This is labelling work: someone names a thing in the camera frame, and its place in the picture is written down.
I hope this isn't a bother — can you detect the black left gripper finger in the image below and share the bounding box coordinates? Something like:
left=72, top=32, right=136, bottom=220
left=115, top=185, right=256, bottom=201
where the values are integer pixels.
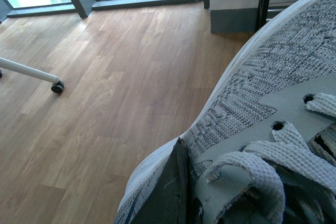
left=130, top=138, right=188, bottom=223

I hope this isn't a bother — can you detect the black metal shoe rack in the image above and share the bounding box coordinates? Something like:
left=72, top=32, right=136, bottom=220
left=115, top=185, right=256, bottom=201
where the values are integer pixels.
left=255, top=0, right=298, bottom=32

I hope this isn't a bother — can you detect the white table leg with caster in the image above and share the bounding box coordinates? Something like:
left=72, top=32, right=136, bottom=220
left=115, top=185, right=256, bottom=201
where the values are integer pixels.
left=1, top=58, right=65, bottom=93

